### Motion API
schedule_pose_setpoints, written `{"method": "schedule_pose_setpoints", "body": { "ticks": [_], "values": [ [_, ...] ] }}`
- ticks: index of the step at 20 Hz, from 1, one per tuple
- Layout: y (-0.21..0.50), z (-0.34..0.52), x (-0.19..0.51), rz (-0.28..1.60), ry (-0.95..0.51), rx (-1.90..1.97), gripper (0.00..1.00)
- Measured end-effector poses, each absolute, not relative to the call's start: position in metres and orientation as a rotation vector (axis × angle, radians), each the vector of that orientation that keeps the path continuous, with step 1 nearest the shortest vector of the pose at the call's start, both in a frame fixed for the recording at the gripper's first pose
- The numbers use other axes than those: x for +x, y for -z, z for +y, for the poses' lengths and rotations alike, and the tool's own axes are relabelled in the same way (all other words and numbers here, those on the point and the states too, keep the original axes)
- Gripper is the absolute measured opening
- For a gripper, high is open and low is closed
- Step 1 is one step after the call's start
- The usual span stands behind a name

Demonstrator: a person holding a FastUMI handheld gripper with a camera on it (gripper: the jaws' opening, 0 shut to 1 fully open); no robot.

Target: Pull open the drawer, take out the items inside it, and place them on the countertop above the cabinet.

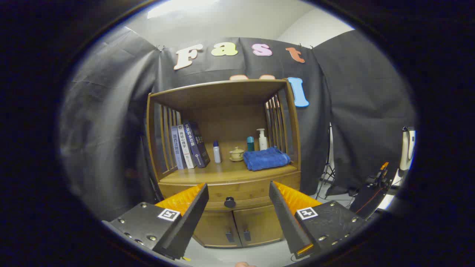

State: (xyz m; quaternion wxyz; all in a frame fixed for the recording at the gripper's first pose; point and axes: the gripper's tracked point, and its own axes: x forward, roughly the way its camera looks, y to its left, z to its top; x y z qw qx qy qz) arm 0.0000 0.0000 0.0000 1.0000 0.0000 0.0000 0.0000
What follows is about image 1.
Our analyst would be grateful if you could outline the wooden countertop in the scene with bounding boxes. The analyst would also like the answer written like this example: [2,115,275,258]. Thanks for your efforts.
[159,141,300,185]

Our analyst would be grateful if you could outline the black backdrop cloth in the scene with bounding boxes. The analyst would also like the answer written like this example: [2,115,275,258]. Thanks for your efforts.
[59,27,416,222]

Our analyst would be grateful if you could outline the white upright device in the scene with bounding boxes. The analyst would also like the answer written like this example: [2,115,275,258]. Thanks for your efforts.
[399,126,416,178]

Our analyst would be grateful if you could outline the wooden cabinet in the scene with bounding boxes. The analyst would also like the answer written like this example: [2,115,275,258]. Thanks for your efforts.
[146,79,302,248]

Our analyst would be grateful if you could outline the light blue book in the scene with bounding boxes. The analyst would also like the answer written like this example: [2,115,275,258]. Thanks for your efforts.
[171,125,187,170]

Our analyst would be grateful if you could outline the black light stand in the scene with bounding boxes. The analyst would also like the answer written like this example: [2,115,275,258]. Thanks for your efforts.
[315,124,336,201]

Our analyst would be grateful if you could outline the black equipment with orange tip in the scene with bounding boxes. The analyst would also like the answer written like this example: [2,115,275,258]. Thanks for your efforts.
[349,162,399,220]

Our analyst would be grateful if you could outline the cream lidded teacup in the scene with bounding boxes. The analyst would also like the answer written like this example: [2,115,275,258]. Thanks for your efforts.
[229,146,245,162]

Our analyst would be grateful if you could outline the white book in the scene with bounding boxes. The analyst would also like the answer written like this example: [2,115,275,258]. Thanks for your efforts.
[177,124,196,169]

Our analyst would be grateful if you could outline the white pump bottle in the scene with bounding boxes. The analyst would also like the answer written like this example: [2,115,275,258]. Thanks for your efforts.
[256,128,268,151]

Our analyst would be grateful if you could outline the folded blue towel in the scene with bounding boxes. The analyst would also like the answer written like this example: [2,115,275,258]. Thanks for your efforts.
[243,146,291,171]

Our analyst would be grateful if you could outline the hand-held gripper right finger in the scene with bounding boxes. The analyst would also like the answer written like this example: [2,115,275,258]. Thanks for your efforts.
[269,181,368,259]

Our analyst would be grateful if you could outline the dark blue book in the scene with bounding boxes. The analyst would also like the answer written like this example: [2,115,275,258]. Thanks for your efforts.
[183,121,211,168]

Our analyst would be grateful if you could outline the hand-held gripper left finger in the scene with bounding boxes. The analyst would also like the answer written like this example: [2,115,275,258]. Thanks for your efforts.
[102,182,209,260]

